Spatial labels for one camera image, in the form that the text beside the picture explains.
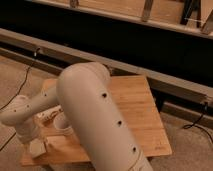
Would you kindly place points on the metal rail frame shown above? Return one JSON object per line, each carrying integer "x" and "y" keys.
{"x": 161, "y": 82}

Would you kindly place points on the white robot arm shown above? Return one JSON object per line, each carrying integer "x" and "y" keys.
{"x": 82, "y": 93}

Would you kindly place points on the white ceramic cup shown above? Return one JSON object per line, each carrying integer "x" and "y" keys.
{"x": 62, "y": 125}

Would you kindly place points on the wooden board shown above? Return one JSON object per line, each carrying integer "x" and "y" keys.
{"x": 134, "y": 98}

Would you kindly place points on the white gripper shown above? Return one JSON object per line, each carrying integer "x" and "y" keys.
{"x": 37, "y": 148}

